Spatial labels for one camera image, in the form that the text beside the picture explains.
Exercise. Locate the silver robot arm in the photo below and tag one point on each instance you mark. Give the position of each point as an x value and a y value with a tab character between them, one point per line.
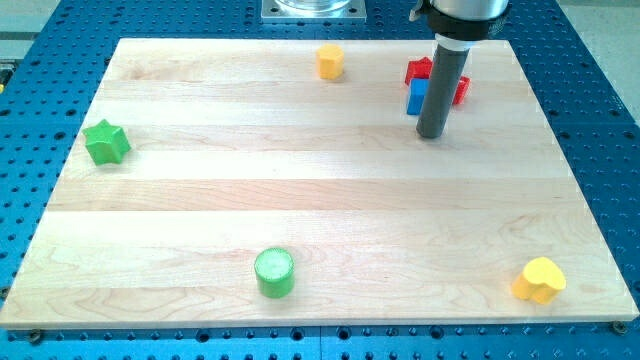
463	20

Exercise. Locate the yellow hexagon block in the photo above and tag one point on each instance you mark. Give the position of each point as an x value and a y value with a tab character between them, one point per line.
330	61

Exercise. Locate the green cylinder block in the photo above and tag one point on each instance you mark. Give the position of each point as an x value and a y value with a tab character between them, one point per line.
274	270

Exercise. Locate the wooden board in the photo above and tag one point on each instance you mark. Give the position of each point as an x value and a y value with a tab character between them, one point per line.
238	146

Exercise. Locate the blue cube block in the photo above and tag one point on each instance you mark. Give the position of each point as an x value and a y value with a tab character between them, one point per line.
416	94

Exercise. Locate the red star block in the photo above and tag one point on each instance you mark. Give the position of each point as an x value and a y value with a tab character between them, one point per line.
419	69

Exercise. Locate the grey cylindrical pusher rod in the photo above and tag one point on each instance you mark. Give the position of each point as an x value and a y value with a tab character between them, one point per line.
448	63

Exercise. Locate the red block behind rod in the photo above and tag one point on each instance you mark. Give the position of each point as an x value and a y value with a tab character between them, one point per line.
461	90

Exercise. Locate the green star block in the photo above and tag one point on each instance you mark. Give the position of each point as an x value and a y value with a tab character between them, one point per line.
106	143

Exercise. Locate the yellow heart block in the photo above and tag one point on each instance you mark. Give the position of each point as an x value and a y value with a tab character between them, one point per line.
541	280

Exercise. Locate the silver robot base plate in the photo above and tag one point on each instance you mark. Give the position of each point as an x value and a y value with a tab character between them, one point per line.
292	11

